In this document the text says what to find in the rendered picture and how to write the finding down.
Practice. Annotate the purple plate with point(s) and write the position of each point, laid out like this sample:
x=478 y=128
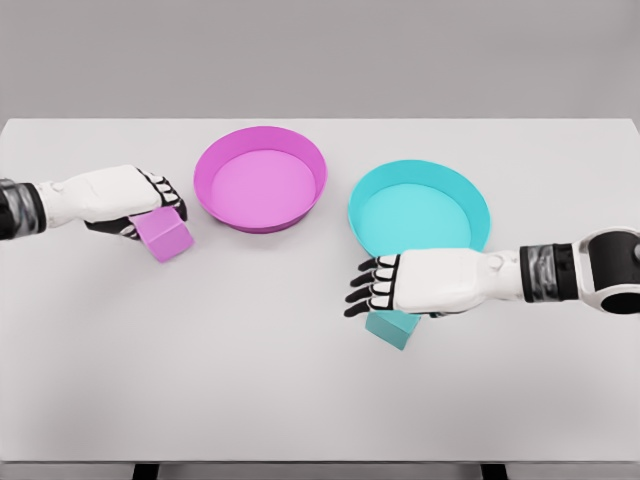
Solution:
x=261 y=180

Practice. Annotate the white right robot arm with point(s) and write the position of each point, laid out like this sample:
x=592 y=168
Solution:
x=565 y=272

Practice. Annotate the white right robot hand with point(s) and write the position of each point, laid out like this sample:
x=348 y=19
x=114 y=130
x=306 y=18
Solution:
x=425 y=280

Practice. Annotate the purple block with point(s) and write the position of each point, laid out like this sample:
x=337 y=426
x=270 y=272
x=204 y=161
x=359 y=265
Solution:
x=165 y=235

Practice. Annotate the cyan block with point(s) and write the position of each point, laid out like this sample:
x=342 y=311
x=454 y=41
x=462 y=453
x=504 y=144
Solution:
x=392 y=327

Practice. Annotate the cyan plate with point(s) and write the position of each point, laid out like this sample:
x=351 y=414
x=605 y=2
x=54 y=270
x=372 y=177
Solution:
x=417 y=210

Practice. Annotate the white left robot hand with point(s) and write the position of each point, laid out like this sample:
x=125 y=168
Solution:
x=120 y=192

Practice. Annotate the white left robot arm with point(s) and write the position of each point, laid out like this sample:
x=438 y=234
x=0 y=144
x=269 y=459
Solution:
x=35 y=205

